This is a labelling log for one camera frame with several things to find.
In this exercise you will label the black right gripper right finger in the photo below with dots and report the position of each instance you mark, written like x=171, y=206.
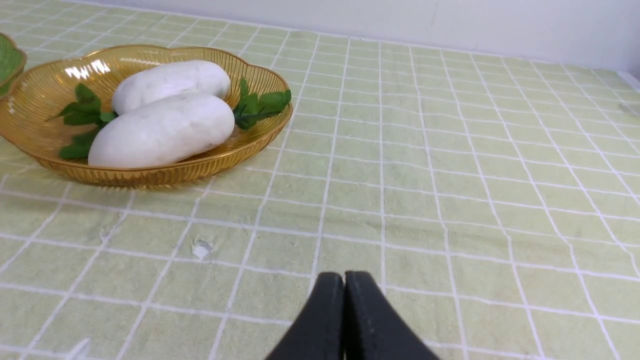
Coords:
x=372, y=329

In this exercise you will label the green glass plate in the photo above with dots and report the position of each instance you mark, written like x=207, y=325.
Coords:
x=12, y=63

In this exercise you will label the white toy radish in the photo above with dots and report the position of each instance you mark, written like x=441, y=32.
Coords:
x=145, y=87
x=165, y=131

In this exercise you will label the amber glass plate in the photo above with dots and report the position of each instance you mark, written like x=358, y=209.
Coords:
x=29, y=113

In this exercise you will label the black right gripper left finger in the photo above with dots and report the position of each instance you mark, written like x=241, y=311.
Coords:
x=316, y=333

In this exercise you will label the green checkered tablecloth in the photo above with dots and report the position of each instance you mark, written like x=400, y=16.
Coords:
x=494, y=200

